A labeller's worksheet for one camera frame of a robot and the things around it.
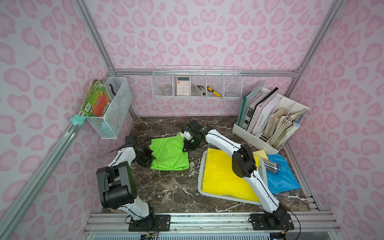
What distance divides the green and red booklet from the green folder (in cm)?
76

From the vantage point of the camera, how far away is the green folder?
35.2 inches

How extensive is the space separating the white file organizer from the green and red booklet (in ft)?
2.66

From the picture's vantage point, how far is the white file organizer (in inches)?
33.8

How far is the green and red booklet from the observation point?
0.68 meters
